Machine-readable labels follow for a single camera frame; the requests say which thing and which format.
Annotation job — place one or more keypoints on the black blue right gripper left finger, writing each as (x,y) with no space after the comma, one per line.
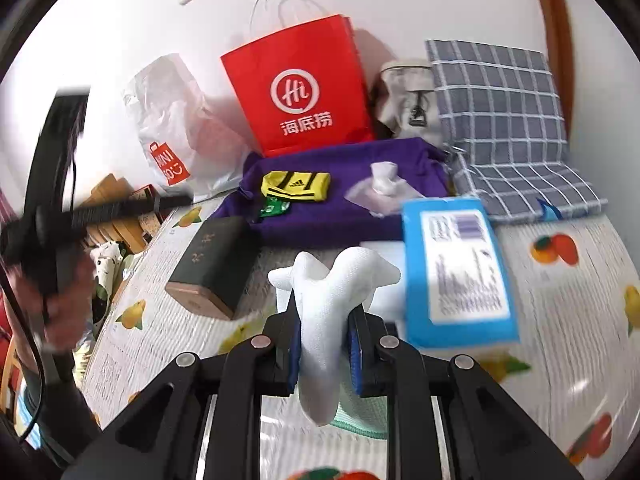
(265,365)

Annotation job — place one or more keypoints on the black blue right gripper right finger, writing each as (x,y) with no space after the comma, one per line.
(384,366)

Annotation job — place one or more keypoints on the white foam block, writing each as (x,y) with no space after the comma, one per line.
(389,299)

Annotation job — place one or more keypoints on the white knotted sock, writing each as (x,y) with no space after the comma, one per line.
(324,297)

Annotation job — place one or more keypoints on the green snack packet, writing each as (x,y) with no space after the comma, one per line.
(274,207)

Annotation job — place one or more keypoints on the yellow black mesh pouch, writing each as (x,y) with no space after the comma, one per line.
(296,186)

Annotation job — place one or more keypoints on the green tissue pack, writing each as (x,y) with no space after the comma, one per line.
(364,416)

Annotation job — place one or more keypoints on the white persimmon snack packet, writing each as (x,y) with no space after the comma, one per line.
(383,193)

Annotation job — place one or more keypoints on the person's left hand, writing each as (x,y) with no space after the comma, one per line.
(68,311)

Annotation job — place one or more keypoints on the wooden chair back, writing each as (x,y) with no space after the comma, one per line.
(134,233)

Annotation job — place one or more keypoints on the blue white tissue pack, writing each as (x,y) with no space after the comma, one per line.
(457,288)

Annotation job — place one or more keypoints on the dark brown box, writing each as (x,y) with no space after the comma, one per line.
(211,275)

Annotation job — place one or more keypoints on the fruit print tablecloth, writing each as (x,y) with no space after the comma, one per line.
(575,369)

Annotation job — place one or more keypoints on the purple cloth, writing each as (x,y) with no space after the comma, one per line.
(336,222)

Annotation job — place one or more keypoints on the white Miniso plastic bag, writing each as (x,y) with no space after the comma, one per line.
(188,149)

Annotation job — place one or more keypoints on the beige canvas bag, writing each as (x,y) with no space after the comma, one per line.
(405,102)

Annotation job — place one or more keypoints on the red paper shopping bag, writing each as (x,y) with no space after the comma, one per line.
(299,79)

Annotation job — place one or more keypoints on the grey checked cushion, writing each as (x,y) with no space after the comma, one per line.
(502,123)

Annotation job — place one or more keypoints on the brown wooden door frame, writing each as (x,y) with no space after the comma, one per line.
(560,54)

